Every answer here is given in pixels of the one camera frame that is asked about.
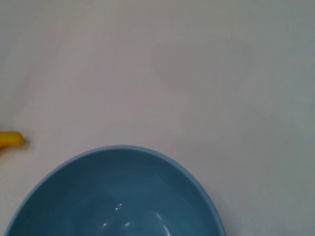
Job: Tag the blue plastic bowl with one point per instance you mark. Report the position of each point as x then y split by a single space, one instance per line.
118 191

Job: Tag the yellow banana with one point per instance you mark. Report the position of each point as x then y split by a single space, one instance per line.
11 138

